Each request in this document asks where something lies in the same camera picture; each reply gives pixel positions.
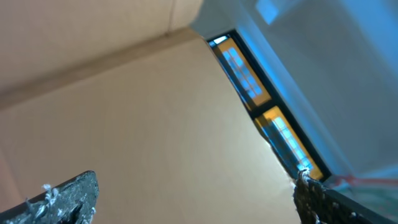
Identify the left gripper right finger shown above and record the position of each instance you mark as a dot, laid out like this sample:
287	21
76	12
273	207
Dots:
317	204

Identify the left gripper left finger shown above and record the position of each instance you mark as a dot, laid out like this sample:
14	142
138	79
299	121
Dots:
72	202

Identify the window with black frame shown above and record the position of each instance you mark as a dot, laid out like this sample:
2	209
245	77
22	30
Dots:
265	107

